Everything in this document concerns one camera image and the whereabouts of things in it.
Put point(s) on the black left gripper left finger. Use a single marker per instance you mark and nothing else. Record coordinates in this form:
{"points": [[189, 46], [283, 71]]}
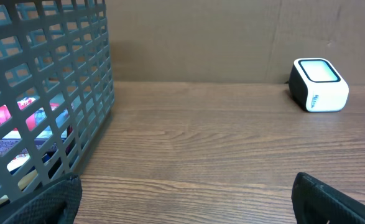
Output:
{"points": [[56, 202]]}

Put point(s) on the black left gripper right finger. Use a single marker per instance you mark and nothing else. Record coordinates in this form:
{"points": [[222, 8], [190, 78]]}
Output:
{"points": [[316, 202]]}

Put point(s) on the white barcode scanner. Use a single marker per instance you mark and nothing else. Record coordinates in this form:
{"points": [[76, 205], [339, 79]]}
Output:
{"points": [[316, 85]]}

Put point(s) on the dark grey plastic basket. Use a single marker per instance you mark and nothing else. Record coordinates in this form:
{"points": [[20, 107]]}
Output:
{"points": [[59, 53]]}

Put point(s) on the red purple tissue pack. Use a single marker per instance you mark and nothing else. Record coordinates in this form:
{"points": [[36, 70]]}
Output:
{"points": [[33, 120]]}

